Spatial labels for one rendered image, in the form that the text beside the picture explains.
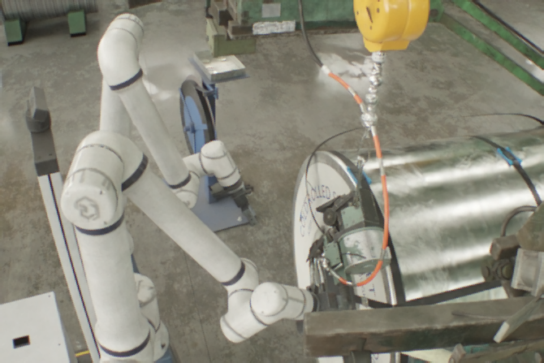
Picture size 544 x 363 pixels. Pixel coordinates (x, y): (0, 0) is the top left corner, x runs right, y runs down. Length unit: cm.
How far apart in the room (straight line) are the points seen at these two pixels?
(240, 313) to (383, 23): 80
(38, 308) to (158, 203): 113
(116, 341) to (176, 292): 193
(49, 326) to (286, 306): 115
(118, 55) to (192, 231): 61
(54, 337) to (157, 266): 146
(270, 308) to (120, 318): 38
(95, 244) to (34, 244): 266
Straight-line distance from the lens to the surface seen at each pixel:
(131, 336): 152
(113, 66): 175
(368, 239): 171
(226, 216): 387
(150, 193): 135
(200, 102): 335
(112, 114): 200
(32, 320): 235
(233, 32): 223
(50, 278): 365
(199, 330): 324
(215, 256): 149
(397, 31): 134
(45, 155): 148
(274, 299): 141
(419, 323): 88
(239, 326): 149
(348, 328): 86
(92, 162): 119
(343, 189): 212
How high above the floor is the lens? 260
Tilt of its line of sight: 39 degrees down
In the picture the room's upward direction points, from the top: 4 degrees clockwise
